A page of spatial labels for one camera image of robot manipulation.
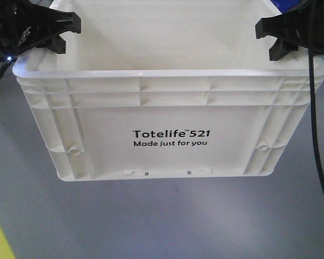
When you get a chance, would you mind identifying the white plastic tote box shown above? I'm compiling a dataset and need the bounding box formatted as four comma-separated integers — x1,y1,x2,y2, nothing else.
13,1,310,181

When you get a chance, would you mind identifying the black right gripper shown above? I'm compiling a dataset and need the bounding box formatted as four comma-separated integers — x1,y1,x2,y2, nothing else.
255,1,324,61

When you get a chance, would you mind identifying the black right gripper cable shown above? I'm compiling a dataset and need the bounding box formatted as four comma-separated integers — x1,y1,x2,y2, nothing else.
307,0,324,224

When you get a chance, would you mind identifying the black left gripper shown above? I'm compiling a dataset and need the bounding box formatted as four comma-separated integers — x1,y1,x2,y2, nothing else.
0,1,82,57

